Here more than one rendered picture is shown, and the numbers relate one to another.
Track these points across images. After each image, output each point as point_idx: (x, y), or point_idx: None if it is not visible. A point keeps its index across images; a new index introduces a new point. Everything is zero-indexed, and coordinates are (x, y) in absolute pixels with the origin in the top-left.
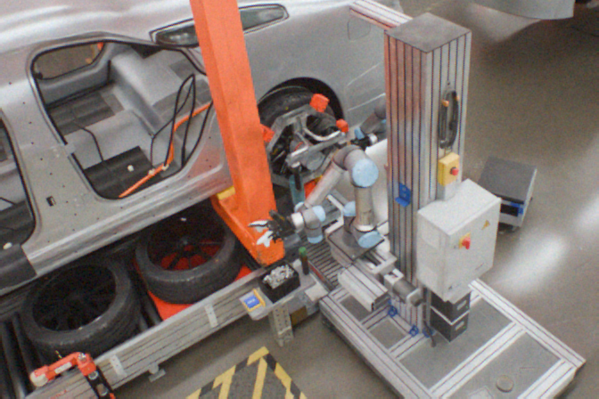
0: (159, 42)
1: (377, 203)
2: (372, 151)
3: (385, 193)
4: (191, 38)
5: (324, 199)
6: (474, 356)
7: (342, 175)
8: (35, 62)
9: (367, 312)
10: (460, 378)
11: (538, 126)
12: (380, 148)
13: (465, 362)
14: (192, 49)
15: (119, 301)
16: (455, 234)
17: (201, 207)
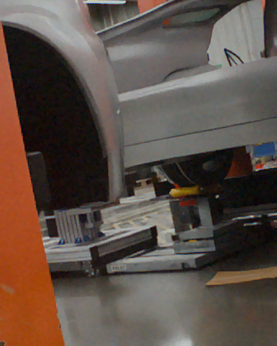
0: (218, 12)
1: (147, 278)
2: (176, 290)
3: (142, 282)
4: (204, 17)
5: (186, 232)
6: (45, 244)
7: (200, 275)
8: (265, 1)
9: (119, 234)
10: (54, 240)
11: None
12: (168, 293)
13: (51, 242)
14: (205, 25)
15: (267, 165)
16: None
17: (265, 172)
